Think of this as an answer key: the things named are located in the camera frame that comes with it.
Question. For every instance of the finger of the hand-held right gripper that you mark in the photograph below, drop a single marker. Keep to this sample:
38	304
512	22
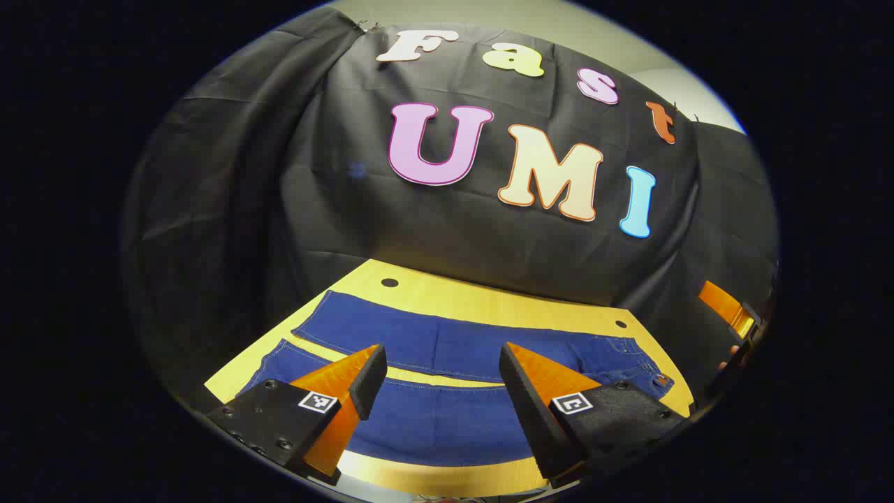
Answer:
723	304

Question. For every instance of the blue denim jeans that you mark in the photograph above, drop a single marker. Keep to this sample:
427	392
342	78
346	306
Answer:
447	342

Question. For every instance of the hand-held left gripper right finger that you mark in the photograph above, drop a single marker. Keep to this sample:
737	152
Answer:
524	405

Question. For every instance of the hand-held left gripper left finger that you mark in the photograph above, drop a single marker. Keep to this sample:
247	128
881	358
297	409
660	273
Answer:
370	384

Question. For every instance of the black backdrop cloth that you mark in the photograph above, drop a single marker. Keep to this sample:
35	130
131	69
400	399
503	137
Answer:
489	244

